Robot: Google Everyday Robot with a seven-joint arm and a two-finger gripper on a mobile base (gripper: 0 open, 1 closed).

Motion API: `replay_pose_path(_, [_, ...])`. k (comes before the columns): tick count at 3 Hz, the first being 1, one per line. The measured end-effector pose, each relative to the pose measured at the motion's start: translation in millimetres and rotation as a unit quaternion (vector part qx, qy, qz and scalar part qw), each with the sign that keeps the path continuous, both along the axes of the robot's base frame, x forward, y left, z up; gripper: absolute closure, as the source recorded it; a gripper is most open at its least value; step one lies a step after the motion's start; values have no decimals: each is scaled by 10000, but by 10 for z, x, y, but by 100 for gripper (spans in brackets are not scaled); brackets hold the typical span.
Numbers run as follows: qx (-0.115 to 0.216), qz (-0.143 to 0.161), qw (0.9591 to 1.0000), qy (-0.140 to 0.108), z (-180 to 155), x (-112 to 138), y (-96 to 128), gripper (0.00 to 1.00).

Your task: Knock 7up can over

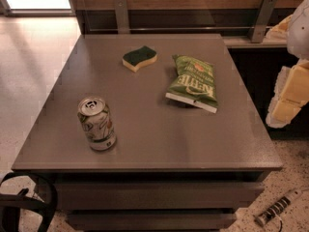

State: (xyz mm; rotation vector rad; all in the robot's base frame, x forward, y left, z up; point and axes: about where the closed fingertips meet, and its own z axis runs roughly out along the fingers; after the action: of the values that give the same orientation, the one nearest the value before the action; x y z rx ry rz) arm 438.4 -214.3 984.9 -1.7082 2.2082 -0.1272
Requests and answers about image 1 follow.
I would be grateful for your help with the white power strip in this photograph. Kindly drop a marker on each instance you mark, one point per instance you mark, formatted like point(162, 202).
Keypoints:
point(277, 208)

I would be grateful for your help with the metal bracket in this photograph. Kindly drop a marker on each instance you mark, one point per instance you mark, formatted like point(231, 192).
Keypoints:
point(121, 14)
point(257, 32)

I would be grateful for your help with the left metal bracket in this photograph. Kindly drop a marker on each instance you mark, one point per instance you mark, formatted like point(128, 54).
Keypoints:
point(121, 14)

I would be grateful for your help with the lower grey drawer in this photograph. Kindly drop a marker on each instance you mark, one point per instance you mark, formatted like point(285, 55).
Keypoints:
point(150, 222)

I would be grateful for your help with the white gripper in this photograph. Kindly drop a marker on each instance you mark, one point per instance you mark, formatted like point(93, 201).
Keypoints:
point(299, 33)

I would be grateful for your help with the bright window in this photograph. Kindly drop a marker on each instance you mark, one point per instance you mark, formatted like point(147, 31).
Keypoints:
point(36, 7)

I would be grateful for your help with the grey drawer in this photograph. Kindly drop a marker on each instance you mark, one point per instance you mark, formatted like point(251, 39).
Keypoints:
point(152, 196)
point(150, 222)

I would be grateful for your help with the right metal bracket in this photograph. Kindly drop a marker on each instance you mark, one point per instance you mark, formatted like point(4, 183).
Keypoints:
point(257, 32)

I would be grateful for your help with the green Kettle chips bag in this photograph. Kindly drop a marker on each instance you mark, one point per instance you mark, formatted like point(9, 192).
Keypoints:
point(194, 84)

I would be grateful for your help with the grey side shelf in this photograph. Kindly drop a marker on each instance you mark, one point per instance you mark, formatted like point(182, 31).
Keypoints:
point(244, 42)

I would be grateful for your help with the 7up soda can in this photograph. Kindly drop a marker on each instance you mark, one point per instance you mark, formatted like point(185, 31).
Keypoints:
point(94, 116)

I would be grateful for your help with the upper grey drawer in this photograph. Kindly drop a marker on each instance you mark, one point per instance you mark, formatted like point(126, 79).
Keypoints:
point(152, 196)

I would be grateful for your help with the green and yellow sponge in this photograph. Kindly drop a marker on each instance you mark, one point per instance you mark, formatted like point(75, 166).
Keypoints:
point(139, 58)

